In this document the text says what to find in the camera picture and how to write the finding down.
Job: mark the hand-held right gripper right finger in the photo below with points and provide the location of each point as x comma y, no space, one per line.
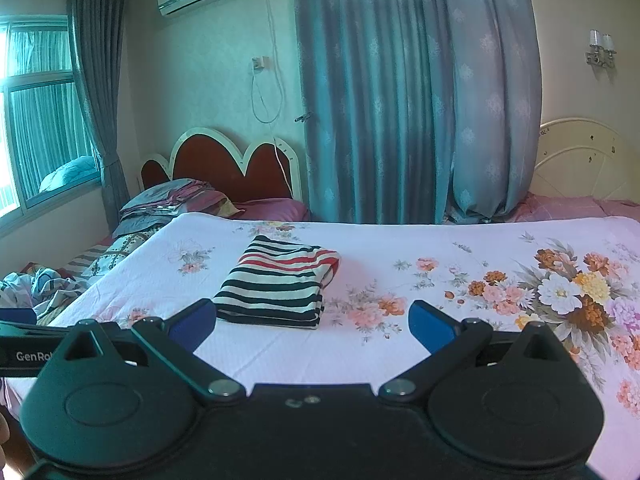
430,325

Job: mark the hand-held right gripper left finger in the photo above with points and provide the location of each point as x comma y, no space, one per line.
192,322

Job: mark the striped knit sweater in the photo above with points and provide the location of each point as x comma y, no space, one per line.
275,285

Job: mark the crumpled patterned cloth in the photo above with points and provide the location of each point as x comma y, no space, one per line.
40,285

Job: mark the floral bed sheet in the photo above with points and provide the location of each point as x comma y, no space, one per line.
400,245

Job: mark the folded bedding pile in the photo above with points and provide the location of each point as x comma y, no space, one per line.
165,200

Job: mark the pink pillow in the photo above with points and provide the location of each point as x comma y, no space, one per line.
275,208

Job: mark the red scalloped headboard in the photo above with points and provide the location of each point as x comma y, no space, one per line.
210,165

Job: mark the teal pillow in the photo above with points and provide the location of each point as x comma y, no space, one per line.
70,172

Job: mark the cream headboard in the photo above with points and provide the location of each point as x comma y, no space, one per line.
580,160

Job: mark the grey window curtain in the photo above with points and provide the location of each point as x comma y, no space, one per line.
100,110

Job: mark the curtain tieback hook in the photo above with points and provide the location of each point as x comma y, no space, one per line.
303,118

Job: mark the blue curtain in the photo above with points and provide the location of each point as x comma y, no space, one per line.
495,90
370,90

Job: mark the window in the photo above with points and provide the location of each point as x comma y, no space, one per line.
40,110

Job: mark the crystal wall lamp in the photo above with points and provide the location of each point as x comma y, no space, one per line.
600,47

